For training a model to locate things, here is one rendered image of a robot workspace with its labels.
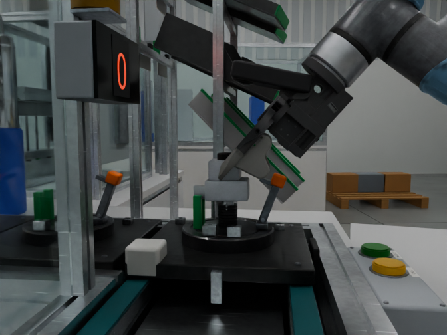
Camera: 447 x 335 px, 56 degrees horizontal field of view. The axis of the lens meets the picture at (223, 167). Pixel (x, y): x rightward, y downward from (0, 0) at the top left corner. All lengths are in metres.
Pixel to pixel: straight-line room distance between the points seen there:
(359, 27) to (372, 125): 9.26
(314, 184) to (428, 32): 4.20
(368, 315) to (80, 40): 0.38
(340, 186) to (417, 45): 5.71
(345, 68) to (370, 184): 5.84
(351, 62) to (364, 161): 9.26
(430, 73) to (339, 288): 0.29
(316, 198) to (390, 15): 4.23
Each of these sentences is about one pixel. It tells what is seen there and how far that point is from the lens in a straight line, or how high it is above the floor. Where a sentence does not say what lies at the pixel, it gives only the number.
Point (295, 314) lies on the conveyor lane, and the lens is 0.47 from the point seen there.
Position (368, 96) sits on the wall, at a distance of 9.83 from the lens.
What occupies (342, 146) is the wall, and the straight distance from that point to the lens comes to 9.64.
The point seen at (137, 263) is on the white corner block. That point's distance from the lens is 0.56.
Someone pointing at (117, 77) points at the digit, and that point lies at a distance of 0.45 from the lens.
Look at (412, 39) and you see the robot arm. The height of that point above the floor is 1.25.
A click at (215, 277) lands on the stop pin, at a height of 0.96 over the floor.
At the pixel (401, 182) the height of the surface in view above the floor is 0.29.
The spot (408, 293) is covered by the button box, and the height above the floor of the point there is 0.96.
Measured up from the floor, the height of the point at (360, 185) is 0.24.
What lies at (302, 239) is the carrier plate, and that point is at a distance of 0.66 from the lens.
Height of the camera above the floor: 1.15
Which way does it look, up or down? 6 degrees down
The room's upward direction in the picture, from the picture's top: straight up
